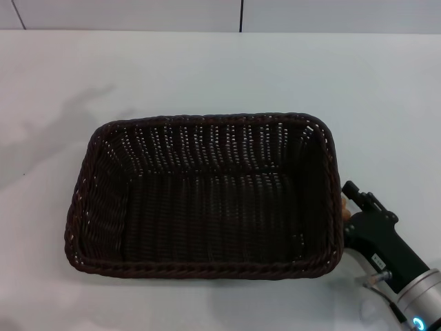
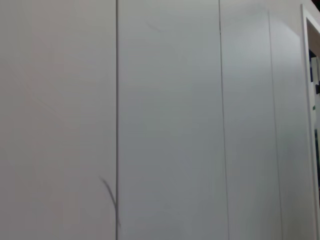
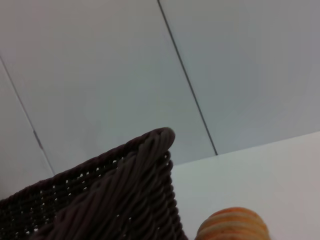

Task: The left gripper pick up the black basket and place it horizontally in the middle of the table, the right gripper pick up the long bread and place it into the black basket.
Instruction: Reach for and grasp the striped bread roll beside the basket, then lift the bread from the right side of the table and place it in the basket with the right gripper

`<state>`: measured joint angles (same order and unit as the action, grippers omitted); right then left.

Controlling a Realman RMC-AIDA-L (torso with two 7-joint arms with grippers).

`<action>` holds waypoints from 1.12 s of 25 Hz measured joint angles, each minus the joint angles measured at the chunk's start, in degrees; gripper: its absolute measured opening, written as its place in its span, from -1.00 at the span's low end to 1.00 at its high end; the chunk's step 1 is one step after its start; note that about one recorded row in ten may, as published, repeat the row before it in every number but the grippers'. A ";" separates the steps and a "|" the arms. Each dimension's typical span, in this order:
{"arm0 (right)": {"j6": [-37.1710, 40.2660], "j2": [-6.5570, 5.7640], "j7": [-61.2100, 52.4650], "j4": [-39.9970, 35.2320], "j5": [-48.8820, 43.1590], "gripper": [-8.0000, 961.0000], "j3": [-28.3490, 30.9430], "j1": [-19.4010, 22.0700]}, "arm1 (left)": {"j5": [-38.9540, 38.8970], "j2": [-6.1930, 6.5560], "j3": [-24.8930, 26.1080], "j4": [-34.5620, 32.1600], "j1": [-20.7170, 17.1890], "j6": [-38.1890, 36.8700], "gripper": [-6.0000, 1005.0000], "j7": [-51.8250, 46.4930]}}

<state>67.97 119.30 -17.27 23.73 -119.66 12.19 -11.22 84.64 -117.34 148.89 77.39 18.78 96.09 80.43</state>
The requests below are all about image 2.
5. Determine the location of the thin grey cable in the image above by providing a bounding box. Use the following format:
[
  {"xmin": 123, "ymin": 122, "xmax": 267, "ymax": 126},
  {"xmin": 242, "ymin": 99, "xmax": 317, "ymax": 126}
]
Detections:
[{"xmin": 99, "ymin": 176, "xmax": 122, "ymax": 229}]

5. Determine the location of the white door frame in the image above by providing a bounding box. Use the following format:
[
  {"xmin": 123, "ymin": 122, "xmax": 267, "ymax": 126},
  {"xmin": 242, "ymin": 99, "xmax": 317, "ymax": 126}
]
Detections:
[{"xmin": 300, "ymin": 3, "xmax": 320, "ymax": 226}]

